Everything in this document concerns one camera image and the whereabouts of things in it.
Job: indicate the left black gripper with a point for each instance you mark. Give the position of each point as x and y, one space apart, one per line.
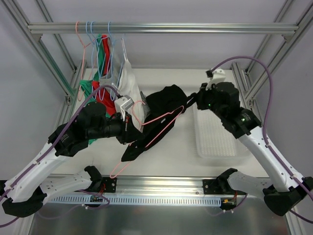
127 129

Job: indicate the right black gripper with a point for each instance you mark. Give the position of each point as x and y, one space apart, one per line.
201 98

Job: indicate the pink hanger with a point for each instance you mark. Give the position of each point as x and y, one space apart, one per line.
83 65
155 128

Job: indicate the black tank top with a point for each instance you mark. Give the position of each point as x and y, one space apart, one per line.
165 107

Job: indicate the red tank top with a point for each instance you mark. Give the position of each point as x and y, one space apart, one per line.
105 97

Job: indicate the white tank top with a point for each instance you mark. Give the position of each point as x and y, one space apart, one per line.
128 85

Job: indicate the blue hanger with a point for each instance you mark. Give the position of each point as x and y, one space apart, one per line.
90 34
97 59
113 41

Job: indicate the grey tank top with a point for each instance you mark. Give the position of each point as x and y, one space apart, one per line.
111 70

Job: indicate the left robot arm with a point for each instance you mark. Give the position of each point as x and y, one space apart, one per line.
89 122

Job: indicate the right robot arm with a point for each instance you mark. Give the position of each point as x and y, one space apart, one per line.
286 187

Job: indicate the green tank top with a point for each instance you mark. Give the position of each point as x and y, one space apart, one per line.
87 86

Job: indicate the white plastic basket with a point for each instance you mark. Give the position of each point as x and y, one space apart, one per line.
215 145

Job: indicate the aluminium front rail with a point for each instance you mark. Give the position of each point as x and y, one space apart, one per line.
125 185

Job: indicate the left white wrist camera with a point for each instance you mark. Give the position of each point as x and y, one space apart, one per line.
123 105

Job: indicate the white slotted cable duct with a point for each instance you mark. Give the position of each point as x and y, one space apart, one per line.
138 200

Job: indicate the aluminium hanging rail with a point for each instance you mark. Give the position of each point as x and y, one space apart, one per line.
163 28

